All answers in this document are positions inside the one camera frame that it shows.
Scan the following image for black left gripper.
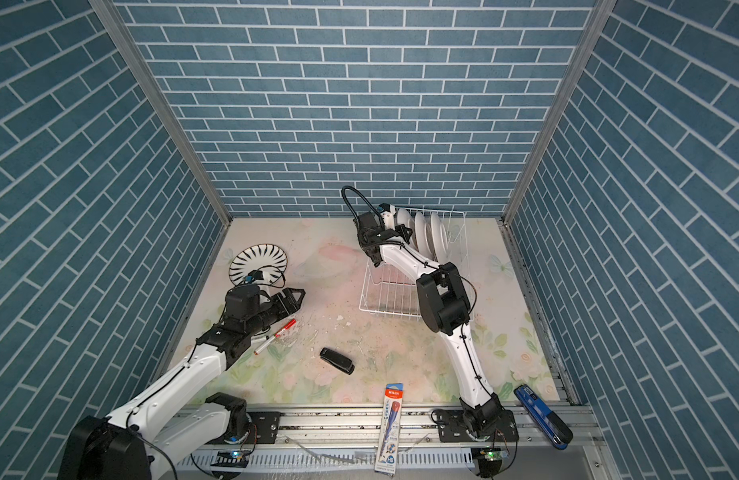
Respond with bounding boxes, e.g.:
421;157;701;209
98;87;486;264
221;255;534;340
244;287;306;338

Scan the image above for blue striped white plate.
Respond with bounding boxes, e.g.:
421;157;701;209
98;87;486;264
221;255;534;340
228;243;288;286

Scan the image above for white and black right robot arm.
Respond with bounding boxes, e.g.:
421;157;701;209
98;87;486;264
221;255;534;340
353;212;503;439

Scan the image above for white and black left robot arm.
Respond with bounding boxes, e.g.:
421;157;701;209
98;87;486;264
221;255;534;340
58;284;305;479

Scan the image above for red and white marker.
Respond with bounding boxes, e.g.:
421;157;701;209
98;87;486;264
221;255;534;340
254;319;297;356

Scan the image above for black stapler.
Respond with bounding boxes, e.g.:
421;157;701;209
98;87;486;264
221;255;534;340
319;347;355;375

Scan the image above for blue and black handheld tool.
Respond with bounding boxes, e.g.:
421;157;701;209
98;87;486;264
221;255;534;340
513;384;573;450

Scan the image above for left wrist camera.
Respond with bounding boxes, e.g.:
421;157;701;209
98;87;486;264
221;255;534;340
242;269;266;284

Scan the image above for white wire dish rack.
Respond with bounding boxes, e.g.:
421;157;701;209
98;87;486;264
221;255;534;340
359;206;469;317

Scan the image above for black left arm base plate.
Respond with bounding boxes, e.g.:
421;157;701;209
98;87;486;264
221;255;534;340
207;411;281;447

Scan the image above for aluminium front rail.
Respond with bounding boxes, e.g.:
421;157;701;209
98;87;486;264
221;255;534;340
107;404;605;451

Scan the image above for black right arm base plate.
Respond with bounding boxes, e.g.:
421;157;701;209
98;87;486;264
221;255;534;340
429;409;519;443

